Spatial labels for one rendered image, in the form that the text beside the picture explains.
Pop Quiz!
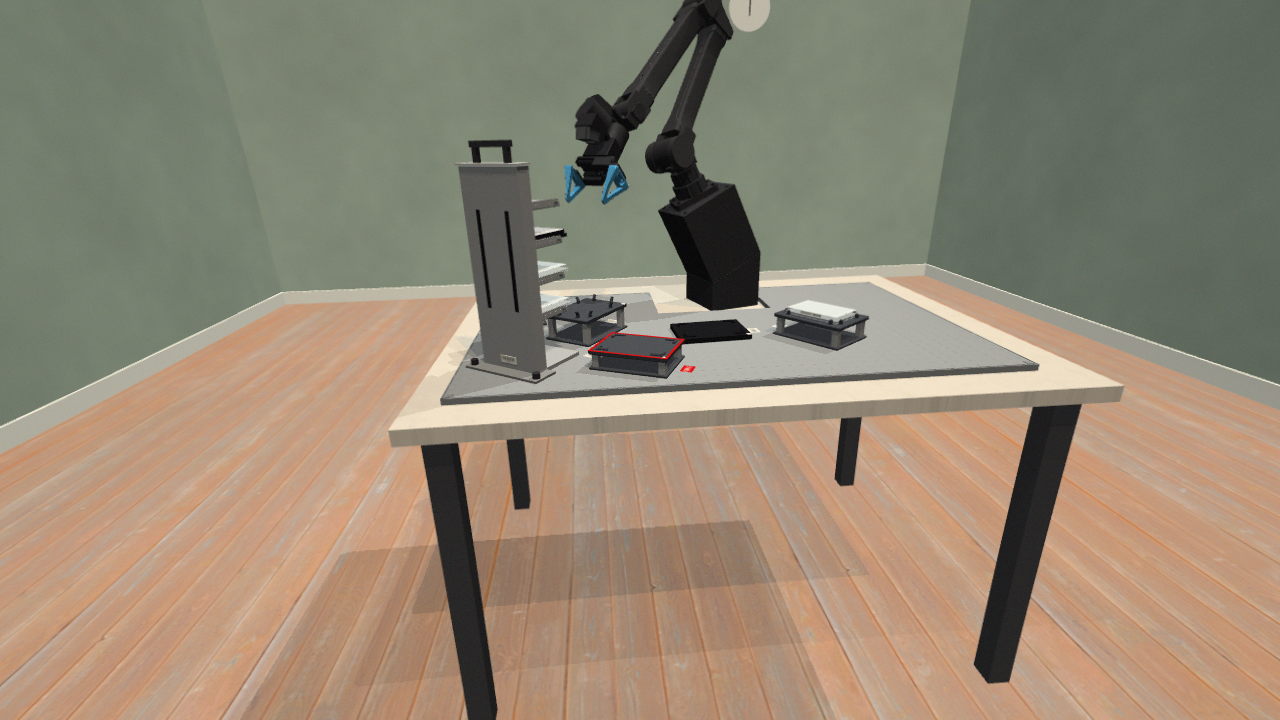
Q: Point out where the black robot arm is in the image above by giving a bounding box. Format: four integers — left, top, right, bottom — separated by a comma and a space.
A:
575, 0, 733, 211

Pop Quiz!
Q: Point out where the white well plate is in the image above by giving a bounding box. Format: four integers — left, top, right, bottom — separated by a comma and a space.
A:
785, 300, 858, 325
538, 261, 570, 277
541, 293, 572, 313

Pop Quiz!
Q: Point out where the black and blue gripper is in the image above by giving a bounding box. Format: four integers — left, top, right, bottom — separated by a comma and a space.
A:
564, 152, 628, 205

